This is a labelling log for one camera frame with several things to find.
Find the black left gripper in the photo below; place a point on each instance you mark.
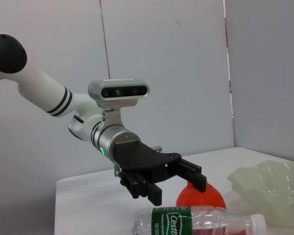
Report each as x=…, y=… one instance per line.
x=142, y=161

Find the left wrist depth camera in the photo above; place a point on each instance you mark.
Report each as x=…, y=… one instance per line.
x=117, y=91

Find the red object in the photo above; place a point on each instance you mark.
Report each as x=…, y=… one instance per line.
x=203, y=199

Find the translucent green fruit plate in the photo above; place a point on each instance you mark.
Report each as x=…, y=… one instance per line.
x=272, y=186

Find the clear green-label water bottle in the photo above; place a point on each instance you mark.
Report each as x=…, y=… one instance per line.
x=171, y=220

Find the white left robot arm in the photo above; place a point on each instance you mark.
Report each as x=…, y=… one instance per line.
x=39, y=83

